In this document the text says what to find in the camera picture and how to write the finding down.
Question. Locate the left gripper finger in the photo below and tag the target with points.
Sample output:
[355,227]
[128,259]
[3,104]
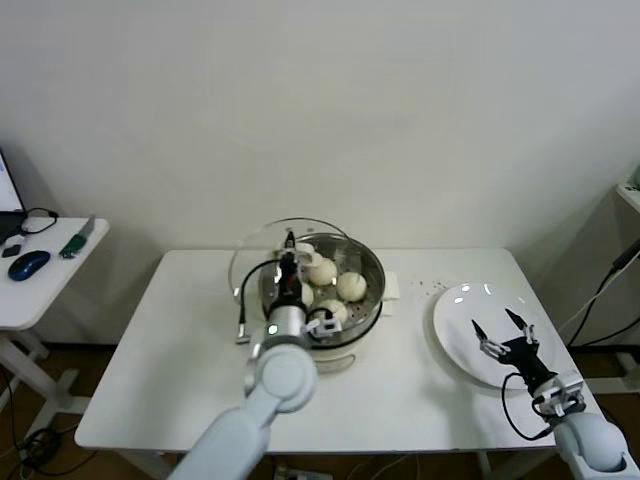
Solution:
[295,252]
[286,250]

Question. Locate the white steamed baozi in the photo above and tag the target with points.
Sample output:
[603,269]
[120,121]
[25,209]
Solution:
[351,287]
[307,295]
[336,309]
[324,274]

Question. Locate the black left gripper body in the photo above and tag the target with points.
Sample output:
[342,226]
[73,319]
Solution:
[289,282]

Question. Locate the white power strip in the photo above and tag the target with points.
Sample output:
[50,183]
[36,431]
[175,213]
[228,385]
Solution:
[295,472]

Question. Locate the black laptop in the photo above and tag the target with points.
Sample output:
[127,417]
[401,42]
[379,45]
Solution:
[6,190]

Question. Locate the stainless steel steamer basket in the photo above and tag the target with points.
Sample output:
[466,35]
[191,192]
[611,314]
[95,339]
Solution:
[372,277]

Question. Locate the white round plate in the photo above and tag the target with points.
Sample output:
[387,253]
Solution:
[460,340]

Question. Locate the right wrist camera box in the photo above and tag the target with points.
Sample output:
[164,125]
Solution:
[562,392]

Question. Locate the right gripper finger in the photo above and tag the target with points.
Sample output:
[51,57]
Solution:
[487,345]
[525,332]

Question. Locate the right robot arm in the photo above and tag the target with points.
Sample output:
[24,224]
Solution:
[595,445]

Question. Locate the blue computer mouse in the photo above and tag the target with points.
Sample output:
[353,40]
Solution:
[29,264]

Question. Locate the white electric cooker base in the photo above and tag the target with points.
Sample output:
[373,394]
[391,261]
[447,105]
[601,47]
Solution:
[340,357]

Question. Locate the white shelf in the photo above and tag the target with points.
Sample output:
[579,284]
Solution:
[630,197]

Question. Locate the small black device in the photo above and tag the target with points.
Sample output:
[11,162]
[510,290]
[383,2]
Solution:
[12,251]

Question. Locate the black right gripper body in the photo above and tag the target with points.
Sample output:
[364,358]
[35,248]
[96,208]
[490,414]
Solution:
[525,360]

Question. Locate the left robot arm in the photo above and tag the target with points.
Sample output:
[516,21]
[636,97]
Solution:
[280,380]

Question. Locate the white side table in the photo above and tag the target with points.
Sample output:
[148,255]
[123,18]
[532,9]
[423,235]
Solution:
[60,285]

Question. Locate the pale green object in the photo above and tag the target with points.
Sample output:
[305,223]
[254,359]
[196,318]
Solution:
[636,182]

